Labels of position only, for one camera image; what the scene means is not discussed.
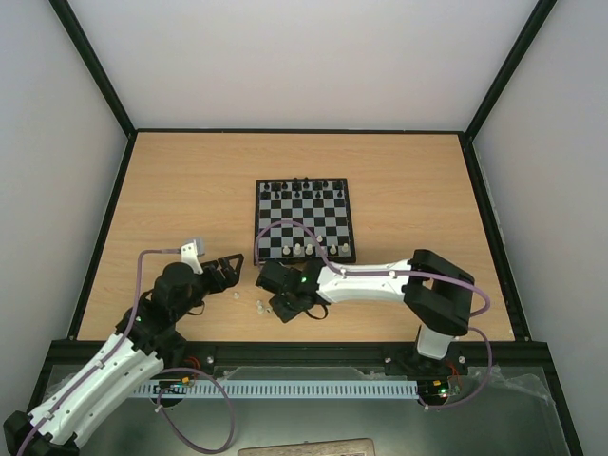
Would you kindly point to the right green controller board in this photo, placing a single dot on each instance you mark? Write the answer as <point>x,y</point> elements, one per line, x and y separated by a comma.
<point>444,388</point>

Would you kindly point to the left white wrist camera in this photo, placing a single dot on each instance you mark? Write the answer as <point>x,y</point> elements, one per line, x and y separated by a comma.
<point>191,252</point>

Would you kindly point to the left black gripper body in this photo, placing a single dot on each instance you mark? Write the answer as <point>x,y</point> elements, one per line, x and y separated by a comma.
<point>215,286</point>

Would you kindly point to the black and silver chessboard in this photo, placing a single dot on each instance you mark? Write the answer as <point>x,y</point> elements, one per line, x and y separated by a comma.
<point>280,223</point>

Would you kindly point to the black aluminium frame rail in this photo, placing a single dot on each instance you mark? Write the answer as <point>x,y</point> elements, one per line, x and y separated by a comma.
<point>216,356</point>

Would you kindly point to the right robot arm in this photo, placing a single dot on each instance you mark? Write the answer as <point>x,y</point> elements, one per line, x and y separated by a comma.
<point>438,292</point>

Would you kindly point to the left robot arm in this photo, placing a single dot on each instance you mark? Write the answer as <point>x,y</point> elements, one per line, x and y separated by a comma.
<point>145,344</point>

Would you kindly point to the left controller board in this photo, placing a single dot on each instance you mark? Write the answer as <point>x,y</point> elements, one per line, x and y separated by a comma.
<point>174,385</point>

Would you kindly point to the light blue cable duct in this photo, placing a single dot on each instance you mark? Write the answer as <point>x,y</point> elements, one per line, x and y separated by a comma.
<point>291,389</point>

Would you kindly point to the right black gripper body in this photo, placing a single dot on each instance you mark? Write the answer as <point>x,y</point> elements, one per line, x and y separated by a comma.
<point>268,276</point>

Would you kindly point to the black chess pieces row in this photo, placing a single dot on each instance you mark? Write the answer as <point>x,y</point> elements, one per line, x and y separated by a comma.
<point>302,189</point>

